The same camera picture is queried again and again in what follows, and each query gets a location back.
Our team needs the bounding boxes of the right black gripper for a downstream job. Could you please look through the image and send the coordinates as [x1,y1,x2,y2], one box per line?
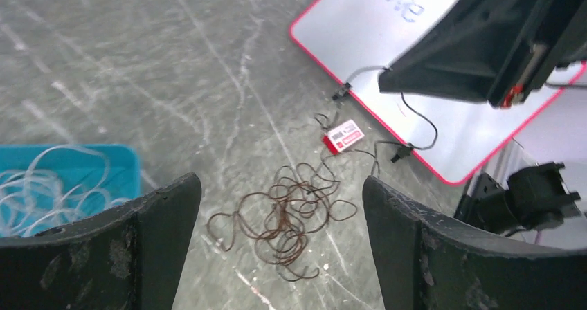
[378,0,586,108]

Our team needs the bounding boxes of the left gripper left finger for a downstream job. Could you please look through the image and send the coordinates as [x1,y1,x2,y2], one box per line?
[1,172,202,309]

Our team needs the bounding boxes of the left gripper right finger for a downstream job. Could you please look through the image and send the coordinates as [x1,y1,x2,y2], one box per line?
[362,176,586,309]

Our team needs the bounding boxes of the white cable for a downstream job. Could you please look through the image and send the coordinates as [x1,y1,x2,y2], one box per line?
[0,145,132,238]

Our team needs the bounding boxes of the black thin cable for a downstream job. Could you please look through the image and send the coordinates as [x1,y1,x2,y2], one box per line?
[314,64,440,176]

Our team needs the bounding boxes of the brown and white cables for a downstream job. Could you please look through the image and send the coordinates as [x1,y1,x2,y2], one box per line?
[205,161,359,283]

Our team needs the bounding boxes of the black whiteboard clip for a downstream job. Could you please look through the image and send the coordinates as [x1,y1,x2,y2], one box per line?
[390,145,415,163]
[332,82,352,101]

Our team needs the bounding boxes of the teal tray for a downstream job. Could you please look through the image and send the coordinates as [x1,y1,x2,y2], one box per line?
[1,144,141,237]

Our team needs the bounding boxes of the pink framed whiteboard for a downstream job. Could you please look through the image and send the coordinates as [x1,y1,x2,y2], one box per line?
[290,0,586,185]

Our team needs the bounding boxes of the red white small box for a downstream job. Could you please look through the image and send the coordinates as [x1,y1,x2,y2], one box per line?
[323,120,365,155]

